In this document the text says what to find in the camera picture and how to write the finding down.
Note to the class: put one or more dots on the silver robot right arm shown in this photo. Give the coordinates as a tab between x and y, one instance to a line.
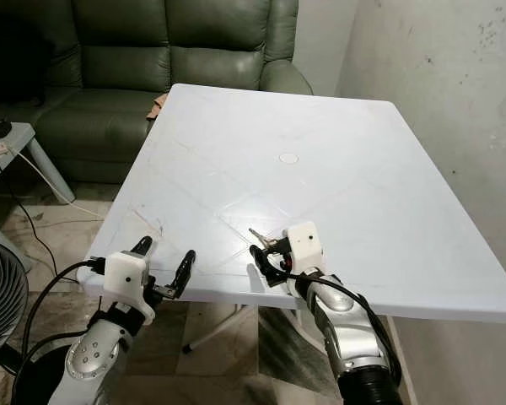
346	337

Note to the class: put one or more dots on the white plastic table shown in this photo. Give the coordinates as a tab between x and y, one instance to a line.
304	194

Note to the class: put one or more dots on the round white table cap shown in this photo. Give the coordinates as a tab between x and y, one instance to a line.
288	158

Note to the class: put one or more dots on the dark green leather sofa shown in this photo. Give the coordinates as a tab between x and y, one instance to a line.
118	126

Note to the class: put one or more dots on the tan crumpled cloth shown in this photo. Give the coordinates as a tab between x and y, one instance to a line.
158	107

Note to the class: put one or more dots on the grey plastic side table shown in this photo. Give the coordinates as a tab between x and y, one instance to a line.
18	164

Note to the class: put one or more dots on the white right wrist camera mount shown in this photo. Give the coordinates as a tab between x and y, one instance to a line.
305	245

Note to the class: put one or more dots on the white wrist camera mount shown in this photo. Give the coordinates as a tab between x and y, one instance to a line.
125	272
305	245

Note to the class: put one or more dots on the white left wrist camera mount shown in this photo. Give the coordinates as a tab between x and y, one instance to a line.
125	272

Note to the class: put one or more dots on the black pedestal fan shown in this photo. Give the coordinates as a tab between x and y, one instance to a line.
0	295

